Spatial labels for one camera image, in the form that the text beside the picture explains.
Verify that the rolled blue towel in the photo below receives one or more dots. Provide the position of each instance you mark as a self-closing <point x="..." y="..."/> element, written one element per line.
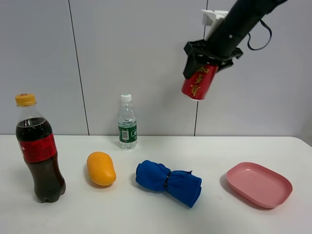
<point x="182" y="185"/>

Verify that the red herbal tea can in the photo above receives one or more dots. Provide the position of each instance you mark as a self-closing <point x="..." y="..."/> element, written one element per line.
<point x="197" y="86"/>

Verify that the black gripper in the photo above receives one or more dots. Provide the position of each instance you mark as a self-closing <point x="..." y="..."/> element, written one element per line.
<point x="198" y="54"/>

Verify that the cola bottle yellow cap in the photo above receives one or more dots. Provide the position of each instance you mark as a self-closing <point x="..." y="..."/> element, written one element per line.
<point x="36" y="140"/>

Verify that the clear water bottle green label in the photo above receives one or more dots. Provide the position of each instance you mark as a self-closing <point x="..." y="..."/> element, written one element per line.
<point x="127" y="123"/>

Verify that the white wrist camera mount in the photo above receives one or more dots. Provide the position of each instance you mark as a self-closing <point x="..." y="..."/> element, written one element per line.
<point x="213" y="18"/>

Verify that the pink plastic plate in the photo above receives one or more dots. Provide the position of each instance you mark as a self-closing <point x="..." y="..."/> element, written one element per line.
<point x="259" y="185"/>

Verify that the black zip tie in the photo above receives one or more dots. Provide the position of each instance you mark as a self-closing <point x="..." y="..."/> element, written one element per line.
<point x="167" y="178"/>

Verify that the yellow mango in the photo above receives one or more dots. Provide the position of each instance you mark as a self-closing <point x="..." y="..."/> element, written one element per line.
<point x="101" y="169"/>

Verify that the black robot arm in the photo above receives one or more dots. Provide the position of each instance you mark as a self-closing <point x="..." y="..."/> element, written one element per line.
<point x="221" y="46"/>

